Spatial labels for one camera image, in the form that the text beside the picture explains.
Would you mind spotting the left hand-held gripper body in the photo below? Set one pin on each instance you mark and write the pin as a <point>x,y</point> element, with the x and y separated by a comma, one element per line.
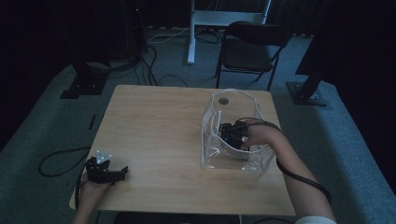
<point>98,172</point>

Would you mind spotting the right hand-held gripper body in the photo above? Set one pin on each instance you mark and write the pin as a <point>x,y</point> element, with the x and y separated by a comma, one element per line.
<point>238,133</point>

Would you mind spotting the clear plastic bag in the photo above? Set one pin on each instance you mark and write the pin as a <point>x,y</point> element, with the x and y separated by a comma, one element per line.
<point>236,158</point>

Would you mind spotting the person's left hand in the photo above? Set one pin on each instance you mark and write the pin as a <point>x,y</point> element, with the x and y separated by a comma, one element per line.
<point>91,191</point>

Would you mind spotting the person's right hand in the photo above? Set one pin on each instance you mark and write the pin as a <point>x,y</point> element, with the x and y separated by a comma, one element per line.
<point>261,137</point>

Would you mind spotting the small dark floor object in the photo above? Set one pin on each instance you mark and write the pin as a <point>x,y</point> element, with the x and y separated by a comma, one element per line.
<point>92,122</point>

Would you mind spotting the person's dark clothing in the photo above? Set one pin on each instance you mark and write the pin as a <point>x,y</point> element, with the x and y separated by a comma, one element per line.
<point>174,219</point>

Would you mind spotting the black folding chair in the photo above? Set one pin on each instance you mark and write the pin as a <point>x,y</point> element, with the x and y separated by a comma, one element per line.
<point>246,53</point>

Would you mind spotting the black slanted stand with base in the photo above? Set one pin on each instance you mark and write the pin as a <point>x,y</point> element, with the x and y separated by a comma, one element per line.
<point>306,91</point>

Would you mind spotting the black stand with flat base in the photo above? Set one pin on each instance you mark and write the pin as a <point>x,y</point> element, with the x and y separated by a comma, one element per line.
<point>85,82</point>

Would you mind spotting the dark equipment tower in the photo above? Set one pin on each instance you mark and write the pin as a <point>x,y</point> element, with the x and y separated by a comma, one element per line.
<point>127,31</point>

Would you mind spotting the white desk frame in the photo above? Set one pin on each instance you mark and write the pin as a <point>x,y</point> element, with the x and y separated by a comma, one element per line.
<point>194,37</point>

